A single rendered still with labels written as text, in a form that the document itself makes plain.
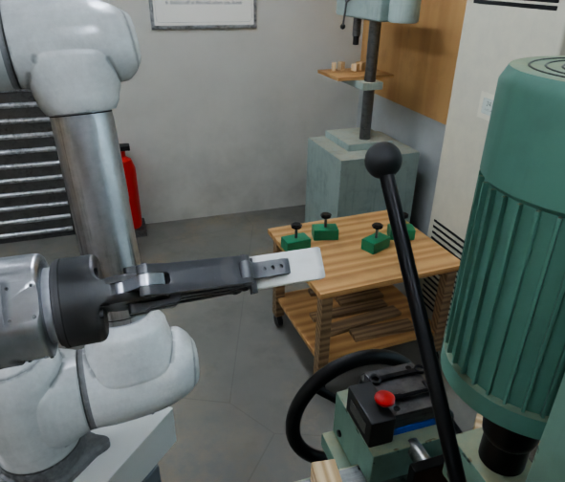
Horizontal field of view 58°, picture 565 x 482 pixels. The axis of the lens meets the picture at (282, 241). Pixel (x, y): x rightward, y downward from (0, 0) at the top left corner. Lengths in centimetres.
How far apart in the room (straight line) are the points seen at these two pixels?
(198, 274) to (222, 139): 312
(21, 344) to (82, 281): 6
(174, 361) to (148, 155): 258
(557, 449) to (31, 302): 43
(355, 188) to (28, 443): 213
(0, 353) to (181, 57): 302
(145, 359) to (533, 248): 72
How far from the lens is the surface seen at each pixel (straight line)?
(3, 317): 43
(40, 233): 364
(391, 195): 48
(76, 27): 88
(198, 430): 212
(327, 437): 93
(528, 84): 43
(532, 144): 42
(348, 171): 273
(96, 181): 91
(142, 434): 118
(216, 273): 42
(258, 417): 214
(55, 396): 101
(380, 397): 79
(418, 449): 82
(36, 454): 108
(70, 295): 43
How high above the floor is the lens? 157
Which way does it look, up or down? 28 degrees down
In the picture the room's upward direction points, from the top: 1 degrees clockwise
